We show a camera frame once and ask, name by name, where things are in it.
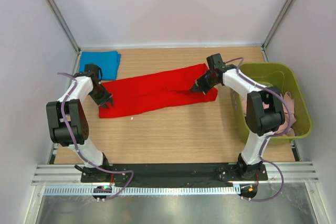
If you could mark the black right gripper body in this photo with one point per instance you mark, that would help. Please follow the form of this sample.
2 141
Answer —
206 82

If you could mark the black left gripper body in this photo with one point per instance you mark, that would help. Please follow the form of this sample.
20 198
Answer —
100 94

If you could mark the red t-shirt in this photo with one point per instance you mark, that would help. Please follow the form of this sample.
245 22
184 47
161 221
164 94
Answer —
136 95

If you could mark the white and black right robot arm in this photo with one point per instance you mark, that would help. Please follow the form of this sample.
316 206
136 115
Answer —
264 110

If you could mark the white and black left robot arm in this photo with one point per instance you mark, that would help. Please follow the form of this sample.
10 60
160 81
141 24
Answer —
66 118

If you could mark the folded blue t-shirt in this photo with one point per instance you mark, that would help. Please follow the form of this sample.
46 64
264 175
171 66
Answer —
108 61

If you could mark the olive green plastic bin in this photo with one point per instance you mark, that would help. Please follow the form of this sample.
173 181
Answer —
279 75

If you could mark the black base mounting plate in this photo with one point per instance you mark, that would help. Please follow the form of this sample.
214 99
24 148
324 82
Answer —
185 175

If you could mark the pink t-shirt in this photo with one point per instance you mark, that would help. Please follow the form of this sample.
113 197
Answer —
288 115

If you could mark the white slotted cable duct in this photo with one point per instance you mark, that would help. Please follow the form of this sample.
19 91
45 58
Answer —
95 190

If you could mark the aluminium front rail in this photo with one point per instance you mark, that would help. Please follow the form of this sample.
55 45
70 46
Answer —
290 172

